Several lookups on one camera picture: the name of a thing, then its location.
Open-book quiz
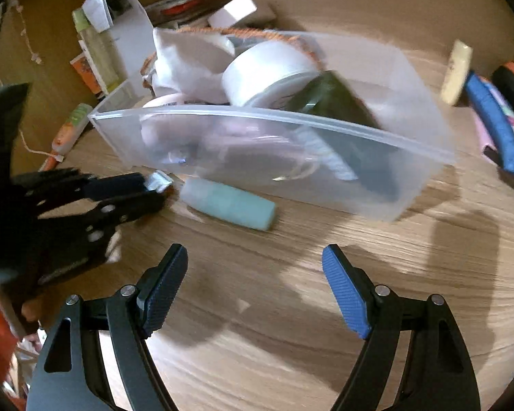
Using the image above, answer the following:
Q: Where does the blue small packet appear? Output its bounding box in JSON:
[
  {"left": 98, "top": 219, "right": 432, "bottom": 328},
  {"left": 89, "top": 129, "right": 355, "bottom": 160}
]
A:
[{"left": 145, "top": 170, "right": 173, "bottom": 193}]

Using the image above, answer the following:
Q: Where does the mint green tube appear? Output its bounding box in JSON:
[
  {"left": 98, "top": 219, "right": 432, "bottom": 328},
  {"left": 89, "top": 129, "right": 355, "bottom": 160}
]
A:
[{"left": 180, "top": 178, "right": 276, "bottom": 231}]

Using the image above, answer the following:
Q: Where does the white drawstring cloth pouch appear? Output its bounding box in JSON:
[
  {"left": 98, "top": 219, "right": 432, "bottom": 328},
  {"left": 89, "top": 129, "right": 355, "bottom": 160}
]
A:
[{"left": 146, "top": 28, "right": 236, "bottom": 105}]

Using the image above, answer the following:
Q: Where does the white round cream jar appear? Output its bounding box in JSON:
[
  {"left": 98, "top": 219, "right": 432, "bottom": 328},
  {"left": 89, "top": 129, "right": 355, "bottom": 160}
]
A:
[{"left": 222, "top": 41, "right": 320, "bottom": 110}]

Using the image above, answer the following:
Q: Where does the left hand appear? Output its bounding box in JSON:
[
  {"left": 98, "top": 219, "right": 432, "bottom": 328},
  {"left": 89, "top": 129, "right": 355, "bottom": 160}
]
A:
[{"left": 0, "top": 290, "right": 42, "bottom": 334}]

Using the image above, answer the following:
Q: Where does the orange green tube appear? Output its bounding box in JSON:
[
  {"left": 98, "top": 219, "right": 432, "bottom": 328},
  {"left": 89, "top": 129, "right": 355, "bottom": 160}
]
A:
[{"left": 39, "top": 103, "right": 94, "bottom": 172}]

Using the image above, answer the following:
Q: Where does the orange booklet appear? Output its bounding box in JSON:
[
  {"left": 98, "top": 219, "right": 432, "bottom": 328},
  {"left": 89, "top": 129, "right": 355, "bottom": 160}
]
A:
[{"left": 70, "top": 52, "right": 103, "bottom": 98}]

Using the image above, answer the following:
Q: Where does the blue pencil case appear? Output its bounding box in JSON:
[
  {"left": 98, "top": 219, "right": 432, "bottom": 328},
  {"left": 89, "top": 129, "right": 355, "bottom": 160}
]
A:
[{"left": 465, "top": 72, "right": 514, "bottom": 176}]

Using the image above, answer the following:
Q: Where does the clear plastic storage bin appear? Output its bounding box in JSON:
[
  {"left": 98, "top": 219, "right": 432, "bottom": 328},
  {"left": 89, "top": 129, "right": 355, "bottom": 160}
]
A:
[{"left": 90, "top": 33, "right": 455, "bottom": 221}]

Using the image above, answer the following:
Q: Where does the small white pink box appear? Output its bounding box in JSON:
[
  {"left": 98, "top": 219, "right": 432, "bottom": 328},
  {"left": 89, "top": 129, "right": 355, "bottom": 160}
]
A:
[{"left": 207, "top": 0, "right": 277, "bottom": 29}]

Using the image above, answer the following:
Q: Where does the dark green glass jar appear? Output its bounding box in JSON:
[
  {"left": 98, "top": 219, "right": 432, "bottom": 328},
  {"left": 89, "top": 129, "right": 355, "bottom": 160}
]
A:
[{"left": 285, "top": 71, "right": 399, "bottom": 201}]

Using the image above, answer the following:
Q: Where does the cream sunscreen bottle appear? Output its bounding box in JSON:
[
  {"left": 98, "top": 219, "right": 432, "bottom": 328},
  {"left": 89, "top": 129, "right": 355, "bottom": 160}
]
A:
[{"left": 440, "top": 39, "right": 474, "bottom": 106}]

